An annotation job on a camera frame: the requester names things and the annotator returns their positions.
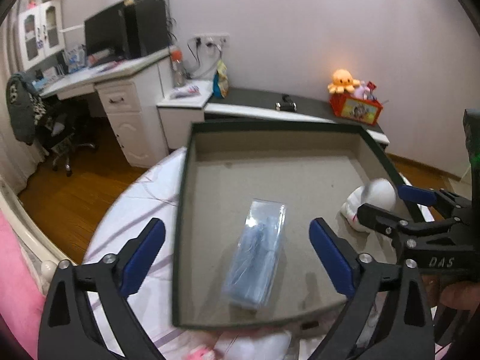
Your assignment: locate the black computer tower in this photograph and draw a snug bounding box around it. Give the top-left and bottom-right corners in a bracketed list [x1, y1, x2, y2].
[122, 0, 170, 59]

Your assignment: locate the orange cap water bottle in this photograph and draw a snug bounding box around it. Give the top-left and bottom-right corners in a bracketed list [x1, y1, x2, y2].
[171, 49, 186, 88]

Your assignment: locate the white bedpost knob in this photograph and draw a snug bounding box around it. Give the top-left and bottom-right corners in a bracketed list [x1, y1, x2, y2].
[41, 260, 57, 283]

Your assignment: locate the white glass-door cabinet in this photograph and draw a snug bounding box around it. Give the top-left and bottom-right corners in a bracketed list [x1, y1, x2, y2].
[18, 0, 65, 70]

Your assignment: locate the dark jacket on chair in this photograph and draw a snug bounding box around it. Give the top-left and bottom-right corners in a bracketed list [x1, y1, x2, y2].
[6, 72, 47, 146]

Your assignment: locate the white astronaut figurine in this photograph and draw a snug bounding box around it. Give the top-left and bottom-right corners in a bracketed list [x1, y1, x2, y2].
[340, 178, 396, 233]

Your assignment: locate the black object on cabinet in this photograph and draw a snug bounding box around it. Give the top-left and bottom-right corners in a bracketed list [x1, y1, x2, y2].
[275, 94, 297, 113]

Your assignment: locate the clear box of blue items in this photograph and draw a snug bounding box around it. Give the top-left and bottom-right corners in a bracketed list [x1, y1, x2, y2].
[222, 200, 287, 311]

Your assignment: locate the low black white cabinet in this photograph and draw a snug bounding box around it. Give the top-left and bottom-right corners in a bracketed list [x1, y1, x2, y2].
[203, 88, 390, 149]

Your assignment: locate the black office chair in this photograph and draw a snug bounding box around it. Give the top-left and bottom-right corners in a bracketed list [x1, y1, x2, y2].
[35, 99, 97, 177]

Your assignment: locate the black computer monitor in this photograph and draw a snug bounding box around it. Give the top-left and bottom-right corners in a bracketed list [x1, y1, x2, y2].
[84, 2, 125, 57]

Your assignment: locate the snack bag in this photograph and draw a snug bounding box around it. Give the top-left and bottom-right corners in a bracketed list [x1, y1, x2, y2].
[212, 60, 230, 98]

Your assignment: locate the red toy storage box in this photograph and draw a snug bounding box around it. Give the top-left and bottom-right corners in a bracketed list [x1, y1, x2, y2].
[329, 94, 383, 126]

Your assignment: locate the white desk with drawers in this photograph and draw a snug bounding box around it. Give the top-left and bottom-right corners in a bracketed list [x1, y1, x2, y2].
[41, 46, 176, 168]

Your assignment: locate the white side cabinet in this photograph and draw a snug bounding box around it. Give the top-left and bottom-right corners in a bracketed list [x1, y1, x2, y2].
[157, 80, 213, 150]

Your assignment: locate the orange octopus plush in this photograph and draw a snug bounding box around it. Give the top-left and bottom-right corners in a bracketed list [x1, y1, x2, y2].
[328, 69, 360, 94]

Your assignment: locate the pink box with black rim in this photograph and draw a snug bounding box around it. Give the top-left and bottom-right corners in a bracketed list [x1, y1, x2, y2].
[172, 120, 404, 330]

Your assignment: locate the person's right hand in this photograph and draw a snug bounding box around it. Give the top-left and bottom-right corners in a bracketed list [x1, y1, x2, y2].
[422, 275, 480, 312]

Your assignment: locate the pink bed blanket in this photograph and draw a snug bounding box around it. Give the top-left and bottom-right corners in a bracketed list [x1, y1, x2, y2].
[0, 214, 45, 359]

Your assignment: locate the wall power strip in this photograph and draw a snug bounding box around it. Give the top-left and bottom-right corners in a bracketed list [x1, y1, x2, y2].
[193, 33, 230, 48]

